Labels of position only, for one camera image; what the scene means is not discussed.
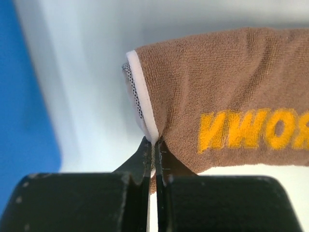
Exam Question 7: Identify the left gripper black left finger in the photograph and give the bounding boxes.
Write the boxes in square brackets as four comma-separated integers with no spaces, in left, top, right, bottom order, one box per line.
[0,139,152,232]

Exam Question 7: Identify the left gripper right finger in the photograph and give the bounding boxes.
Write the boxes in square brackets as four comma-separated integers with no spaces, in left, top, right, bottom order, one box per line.
[154,141,301,232]

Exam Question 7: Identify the yellow white towel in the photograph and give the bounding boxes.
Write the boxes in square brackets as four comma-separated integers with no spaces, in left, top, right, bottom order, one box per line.
[123,28,309,174]

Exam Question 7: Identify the blue plastic bin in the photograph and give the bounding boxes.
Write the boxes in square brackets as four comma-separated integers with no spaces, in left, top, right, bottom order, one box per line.
[0,0,61,209]

